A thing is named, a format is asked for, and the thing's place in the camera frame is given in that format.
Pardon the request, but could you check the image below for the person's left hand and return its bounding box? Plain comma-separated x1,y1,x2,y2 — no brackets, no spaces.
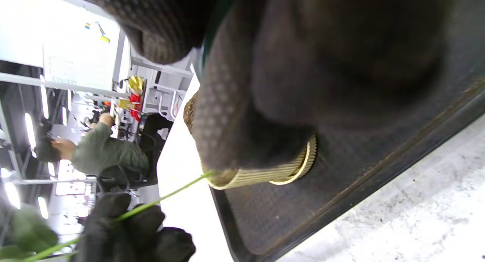
72,194,196,262

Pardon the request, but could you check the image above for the person's right hand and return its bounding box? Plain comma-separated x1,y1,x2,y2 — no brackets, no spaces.
81,0,455,172

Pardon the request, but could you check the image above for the red artificial rose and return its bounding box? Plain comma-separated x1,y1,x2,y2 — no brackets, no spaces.
0,171,214,262

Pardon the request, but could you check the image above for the black swivel chair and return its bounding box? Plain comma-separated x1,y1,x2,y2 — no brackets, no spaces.
99,114,173,190

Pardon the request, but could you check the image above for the dark brown plastic tray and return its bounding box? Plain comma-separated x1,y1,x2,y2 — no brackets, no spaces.
210,0,485,262

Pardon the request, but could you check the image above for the red and yellow figure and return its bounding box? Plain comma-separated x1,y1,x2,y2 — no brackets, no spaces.
118,76,146,122

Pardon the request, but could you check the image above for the gold ribbed flower pot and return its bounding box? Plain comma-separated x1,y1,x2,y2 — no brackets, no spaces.
183,92,318,190

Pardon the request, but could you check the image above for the white metal rack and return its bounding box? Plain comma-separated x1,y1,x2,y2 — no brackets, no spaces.
131,56,194,120

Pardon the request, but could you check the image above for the white poster board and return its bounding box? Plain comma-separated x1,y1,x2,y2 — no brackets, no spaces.
42,12,122,92

